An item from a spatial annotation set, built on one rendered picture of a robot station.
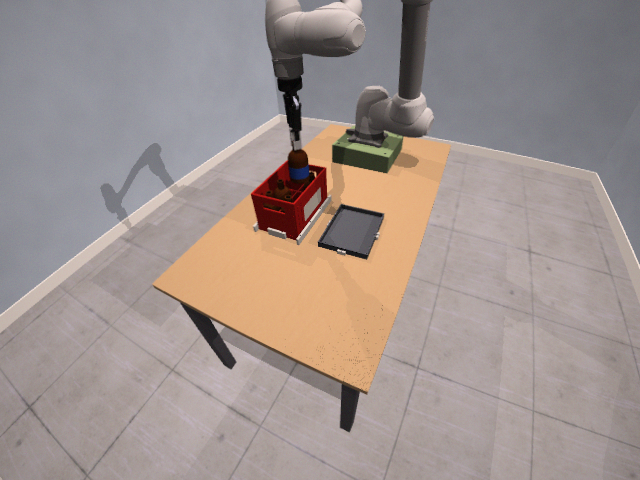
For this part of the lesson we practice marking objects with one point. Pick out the red bottle crate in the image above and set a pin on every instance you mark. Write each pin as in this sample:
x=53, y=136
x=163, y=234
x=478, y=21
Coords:
x=297, y=214

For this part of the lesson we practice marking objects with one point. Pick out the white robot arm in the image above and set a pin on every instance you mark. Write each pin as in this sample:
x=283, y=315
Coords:
x=333, y=31

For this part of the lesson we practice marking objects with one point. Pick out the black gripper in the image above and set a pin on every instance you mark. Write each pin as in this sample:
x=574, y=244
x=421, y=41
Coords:
x=294, y=113

